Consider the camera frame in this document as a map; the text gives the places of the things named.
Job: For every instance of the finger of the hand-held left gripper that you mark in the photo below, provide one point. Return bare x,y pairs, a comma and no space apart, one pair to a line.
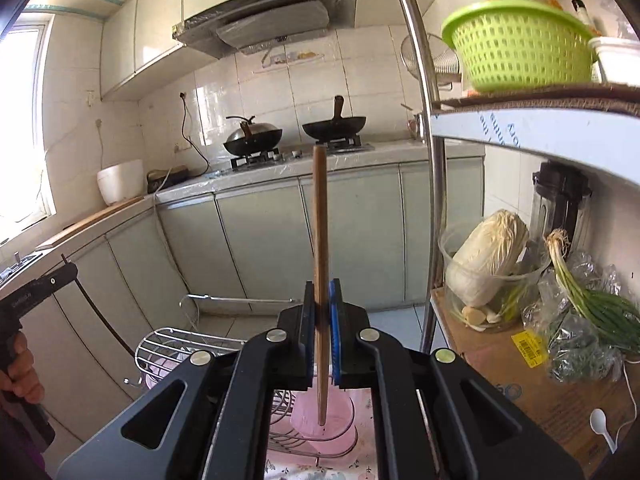
62,275

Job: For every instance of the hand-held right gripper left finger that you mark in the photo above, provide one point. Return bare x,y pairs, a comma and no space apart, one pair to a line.
309,330

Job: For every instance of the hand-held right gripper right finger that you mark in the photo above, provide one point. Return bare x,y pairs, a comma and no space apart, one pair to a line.
334,340

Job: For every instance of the pink round plastic cup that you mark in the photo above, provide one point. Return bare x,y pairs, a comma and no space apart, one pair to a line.
335,420

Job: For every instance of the wooden chopstick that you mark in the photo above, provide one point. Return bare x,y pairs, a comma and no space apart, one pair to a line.
320,230

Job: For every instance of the person's left forearm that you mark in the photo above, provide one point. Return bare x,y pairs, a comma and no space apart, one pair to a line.
30,462

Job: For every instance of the person's left hand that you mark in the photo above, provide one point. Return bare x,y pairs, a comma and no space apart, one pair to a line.
22,375

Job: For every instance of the steel sink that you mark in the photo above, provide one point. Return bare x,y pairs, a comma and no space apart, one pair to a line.
15,270

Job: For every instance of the wooden cutting board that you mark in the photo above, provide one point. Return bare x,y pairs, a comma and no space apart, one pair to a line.
90,222

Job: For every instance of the kitchen base cabinets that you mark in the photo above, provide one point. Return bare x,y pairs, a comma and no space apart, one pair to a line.
260,240

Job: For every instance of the white rice cooker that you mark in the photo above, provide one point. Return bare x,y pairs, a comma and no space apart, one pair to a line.
120,182

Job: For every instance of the floral printed cloth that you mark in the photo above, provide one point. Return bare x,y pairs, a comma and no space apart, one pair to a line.
320,467

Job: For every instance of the pink square plastic holder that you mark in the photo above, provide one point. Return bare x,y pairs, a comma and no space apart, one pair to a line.
159,375

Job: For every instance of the ginger piece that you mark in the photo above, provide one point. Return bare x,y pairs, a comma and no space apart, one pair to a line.
475,317

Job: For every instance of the dark small appliance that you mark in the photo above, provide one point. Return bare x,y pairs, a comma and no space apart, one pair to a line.
167,177

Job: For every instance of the window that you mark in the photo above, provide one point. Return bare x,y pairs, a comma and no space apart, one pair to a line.
22,125

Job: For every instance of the large cardboard sheet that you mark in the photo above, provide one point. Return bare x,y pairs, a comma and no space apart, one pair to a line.
500,375

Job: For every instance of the gas stove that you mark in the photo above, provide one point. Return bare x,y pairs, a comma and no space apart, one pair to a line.
280,157

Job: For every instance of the napa cabbage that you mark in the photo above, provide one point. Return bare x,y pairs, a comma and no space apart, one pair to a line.
487,255

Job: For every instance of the clear plastic bowl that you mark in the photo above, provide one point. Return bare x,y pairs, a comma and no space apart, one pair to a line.
520,290

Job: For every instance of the black wok with steel lid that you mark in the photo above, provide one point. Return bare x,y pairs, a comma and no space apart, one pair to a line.
252,140

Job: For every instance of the brown jar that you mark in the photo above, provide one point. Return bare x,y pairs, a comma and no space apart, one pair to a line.
414,127

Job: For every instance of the clear plastic bag of greens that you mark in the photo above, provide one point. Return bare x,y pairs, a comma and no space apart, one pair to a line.
575,350

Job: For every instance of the stainless steel shelf rack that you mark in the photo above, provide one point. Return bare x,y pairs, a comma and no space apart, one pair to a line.
425,110

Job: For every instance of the green onions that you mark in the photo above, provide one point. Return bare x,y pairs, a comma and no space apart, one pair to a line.
595,305

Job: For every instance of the black blender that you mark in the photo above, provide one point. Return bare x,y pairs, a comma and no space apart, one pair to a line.
560,200

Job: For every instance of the white plastic spoon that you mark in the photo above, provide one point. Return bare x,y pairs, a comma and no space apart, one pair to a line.
599,422

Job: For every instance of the range hood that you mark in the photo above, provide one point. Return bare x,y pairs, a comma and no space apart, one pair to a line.
270,15

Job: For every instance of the thin cardboard shelf liner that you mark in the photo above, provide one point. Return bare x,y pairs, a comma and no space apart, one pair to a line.
540,97

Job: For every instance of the green plastic colander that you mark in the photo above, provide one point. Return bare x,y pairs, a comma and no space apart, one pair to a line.
520,50

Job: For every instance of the white plastic tub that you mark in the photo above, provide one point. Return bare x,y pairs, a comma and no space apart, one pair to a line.
617,60

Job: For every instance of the black capped bottle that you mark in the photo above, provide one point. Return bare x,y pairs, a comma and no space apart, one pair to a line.
580,12

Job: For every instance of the white wall socket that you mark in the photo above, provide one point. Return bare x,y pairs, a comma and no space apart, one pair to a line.
182,147

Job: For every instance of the white wall switch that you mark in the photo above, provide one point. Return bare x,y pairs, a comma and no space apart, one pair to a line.
90,98

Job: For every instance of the wall cabinets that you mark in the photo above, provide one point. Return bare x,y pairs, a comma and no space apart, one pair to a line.
150,30

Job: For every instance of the clear wall shelf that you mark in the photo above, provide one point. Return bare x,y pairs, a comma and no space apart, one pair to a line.
287,60

